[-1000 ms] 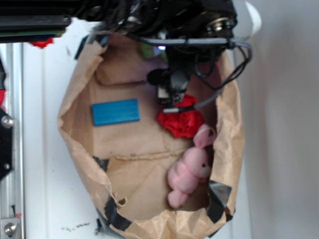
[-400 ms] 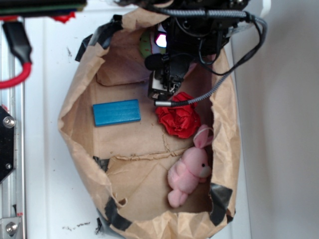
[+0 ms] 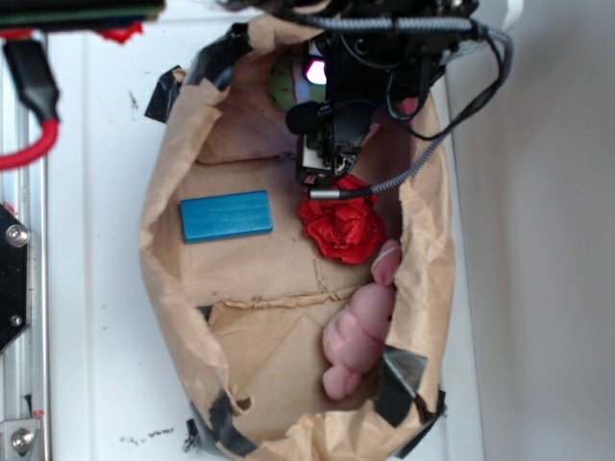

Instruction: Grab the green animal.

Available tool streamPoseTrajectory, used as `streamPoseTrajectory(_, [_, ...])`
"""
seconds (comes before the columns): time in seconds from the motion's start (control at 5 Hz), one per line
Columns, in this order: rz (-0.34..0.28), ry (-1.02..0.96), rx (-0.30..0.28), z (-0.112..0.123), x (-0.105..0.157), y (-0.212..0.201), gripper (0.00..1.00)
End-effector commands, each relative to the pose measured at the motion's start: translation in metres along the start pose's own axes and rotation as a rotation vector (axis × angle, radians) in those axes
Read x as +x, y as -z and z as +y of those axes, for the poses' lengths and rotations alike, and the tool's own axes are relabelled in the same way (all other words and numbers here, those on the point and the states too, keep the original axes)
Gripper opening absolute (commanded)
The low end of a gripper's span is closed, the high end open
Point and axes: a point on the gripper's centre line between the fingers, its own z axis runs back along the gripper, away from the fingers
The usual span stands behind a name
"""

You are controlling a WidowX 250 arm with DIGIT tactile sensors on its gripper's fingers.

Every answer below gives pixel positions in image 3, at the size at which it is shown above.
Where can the silver corner bracket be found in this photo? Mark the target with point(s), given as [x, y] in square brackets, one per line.
[21, 440]

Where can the red crumpled paper flower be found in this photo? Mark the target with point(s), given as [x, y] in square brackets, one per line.
[349, 230]

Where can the brown paper-lined box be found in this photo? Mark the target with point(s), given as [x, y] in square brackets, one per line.
[243, 318]

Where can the pink plush bunny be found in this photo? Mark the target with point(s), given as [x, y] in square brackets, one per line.
[353, 340]

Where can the black hexagonal mounting plate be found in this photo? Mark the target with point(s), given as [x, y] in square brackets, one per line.
[14, 277]

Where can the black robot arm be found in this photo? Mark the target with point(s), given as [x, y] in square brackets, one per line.
[369, 55]

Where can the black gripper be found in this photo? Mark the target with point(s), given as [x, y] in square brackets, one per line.
[326, 155]

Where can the green plush animal toy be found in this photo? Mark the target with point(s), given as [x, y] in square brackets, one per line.
[288, 86]

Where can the aluminium frame rail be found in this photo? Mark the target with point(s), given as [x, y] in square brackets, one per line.
[24, 143]

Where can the blue wooden block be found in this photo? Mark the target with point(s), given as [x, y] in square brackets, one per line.
[226, 216]

